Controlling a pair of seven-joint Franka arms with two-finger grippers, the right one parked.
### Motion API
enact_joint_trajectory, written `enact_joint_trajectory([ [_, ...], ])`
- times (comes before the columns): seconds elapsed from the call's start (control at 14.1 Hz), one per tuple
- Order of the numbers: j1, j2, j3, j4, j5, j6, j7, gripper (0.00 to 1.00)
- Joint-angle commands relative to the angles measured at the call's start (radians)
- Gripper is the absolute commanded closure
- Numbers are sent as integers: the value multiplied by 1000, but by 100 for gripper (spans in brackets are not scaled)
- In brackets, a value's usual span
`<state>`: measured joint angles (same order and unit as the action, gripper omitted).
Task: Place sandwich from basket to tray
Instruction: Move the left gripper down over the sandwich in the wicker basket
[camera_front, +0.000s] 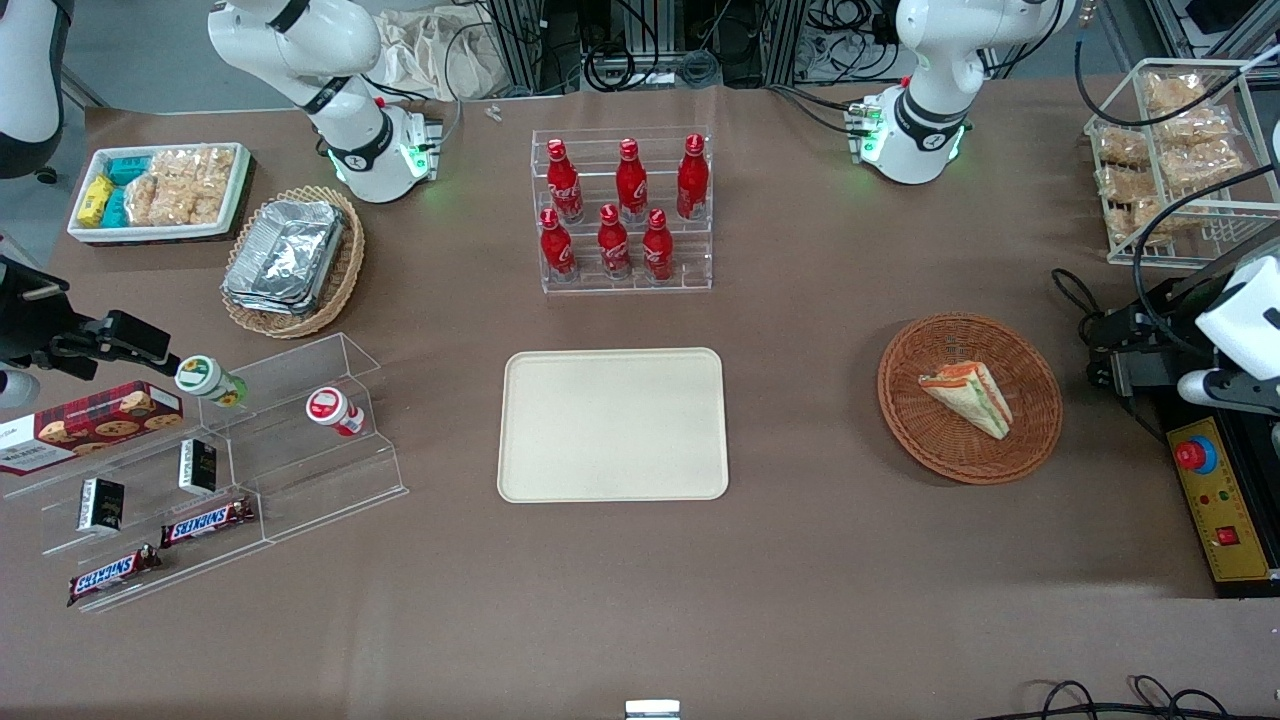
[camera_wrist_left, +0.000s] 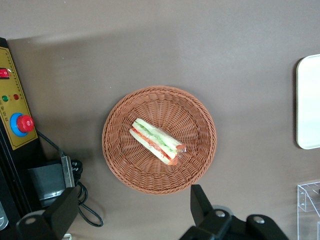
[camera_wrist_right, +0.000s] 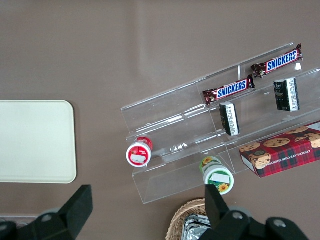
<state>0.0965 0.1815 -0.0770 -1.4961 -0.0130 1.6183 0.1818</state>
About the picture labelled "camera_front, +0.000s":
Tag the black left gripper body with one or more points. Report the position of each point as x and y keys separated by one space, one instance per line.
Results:
x=1166 y=322

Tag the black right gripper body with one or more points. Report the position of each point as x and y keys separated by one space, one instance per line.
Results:
x=30 y=322

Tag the triangular sandwich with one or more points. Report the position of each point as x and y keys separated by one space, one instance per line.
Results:
x=975 y=400

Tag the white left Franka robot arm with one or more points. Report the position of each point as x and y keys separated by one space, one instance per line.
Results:
x=915 y=140

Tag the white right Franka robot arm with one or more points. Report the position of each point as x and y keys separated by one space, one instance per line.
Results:
x=370 y=150

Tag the white rectangular snack tray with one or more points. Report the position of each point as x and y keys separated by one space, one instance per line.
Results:
x=160 y=233

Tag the oval light wicker basket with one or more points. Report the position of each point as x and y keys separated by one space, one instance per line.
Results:
x=347 y=270

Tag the round brown wicker basket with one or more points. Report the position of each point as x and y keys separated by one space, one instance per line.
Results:
x=920 y=440

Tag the beige rectangular serving tray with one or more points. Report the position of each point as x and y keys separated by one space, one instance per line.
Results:
x=610 y=425

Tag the black countertop appliance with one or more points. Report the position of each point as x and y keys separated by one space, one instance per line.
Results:
x=1140 y=375

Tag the red tartan cookie box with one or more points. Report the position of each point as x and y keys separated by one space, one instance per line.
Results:
x=90 y=425

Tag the clear acrylic stepped shelf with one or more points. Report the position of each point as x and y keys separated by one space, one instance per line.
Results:
x=330 y=480
x=140 y=470

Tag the green-lid small bottle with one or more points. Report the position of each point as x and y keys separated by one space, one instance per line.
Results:
x=200 y=377

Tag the clear rice cracker bag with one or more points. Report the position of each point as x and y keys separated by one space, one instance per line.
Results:
x=1195 y=127
x=1125 y=183
x=1172 y=92
x=212 y=180
x=1135 y=222
x=160 y=200
x=1122 y=146
x=1205 y=165

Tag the yellow snack pack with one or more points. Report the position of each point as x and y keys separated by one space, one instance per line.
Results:
x=95 y=200

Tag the teal snack pack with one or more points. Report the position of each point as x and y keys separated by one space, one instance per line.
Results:
x=116 y=208
x=128 y=169

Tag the small black white box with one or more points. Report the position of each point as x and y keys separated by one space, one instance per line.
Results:
x=100 y=505
x=198 y=466

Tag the yellow emergency stop control box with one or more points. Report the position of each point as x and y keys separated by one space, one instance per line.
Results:
x=1235 y=500

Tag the aluminium foil container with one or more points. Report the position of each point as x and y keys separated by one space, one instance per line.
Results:
x=290 y=250
x=265 y=303

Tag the Snickers chocolate bar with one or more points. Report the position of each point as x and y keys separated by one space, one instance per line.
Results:
x=205 y=522
x=112 y=575

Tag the red-lid small bottle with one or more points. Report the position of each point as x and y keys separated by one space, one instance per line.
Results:
x=325 y=405

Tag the beige cloth bag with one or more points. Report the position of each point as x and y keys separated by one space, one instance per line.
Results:
x=430 y=55

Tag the red cola bottle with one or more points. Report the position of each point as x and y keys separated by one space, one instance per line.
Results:
x=614 y=245
x=557 y=250
x=692 y=185
x=657 y=250
x=631 y=185
x=565 y=190

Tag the clear acrylic bottle rack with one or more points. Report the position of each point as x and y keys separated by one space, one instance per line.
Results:
x=700 y=272

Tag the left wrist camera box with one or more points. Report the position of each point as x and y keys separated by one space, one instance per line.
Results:
x=1128 y=328

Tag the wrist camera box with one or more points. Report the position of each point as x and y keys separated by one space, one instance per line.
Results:
x=140 y=340
x=1128 y=328

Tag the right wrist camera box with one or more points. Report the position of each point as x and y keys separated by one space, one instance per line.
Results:
x=140 y=340

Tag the aluminium frame post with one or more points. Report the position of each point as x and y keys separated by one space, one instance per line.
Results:
x=515 y=45
x=785 y=40

